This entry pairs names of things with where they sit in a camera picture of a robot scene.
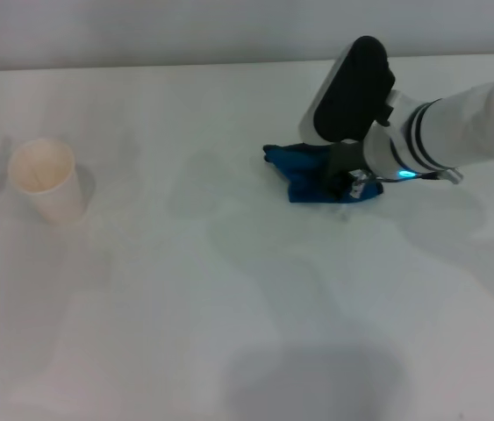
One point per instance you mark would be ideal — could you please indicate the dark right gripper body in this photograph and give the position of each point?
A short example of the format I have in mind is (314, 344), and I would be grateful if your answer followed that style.
(345, 160)

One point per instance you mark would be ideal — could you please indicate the blue rag with black trim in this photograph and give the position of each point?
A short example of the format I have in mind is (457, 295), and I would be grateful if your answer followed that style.
(303, 175)

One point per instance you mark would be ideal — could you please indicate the white paper cup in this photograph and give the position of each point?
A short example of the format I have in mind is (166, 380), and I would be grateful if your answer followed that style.
(53, 193)

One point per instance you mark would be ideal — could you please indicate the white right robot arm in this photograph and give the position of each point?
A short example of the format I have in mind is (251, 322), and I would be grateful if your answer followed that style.
(457, 127)

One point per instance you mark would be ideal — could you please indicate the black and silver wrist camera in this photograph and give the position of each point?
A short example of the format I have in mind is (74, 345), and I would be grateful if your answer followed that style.
(347, 92)

